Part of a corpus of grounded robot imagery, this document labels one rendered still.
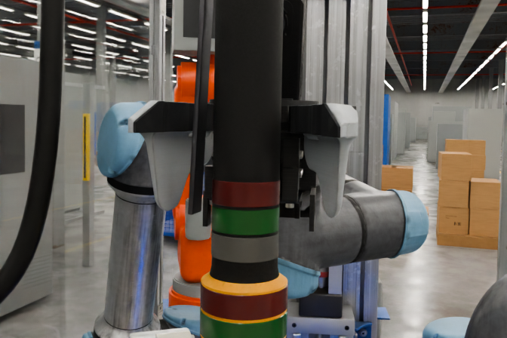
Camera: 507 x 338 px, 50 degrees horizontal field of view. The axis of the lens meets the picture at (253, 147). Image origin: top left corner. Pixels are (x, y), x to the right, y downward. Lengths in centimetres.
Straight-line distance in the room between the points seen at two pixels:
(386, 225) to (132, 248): 46
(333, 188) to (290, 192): 5
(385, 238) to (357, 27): 66
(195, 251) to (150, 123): 397
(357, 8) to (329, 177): 92
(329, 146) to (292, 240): 25
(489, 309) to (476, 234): 725
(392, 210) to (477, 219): 731
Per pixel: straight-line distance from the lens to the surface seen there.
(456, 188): 783
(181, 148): 31
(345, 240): 56
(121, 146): 82
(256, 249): 26
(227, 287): 26
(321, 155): 30
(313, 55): 117
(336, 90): 116
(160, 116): 27
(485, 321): 70
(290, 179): 33
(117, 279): 96
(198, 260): 424
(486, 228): 794
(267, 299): 26
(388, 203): 61
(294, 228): 52
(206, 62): 28
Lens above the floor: 164
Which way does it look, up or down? 3 degrees down
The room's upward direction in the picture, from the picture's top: 1 degrees clockwise
